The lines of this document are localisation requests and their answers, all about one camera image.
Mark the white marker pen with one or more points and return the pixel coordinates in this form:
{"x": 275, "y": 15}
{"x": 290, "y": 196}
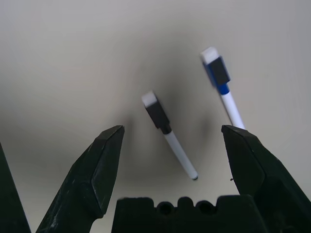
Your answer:
{"x": 170, "y": 138}
{"x": 230, "y": 104}

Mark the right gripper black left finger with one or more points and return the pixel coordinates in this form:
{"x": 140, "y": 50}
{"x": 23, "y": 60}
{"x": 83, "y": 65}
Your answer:
{"x": 87, "y": 174}

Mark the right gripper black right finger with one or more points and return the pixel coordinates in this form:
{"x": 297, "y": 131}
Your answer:
{"x": 262, "y": 174}

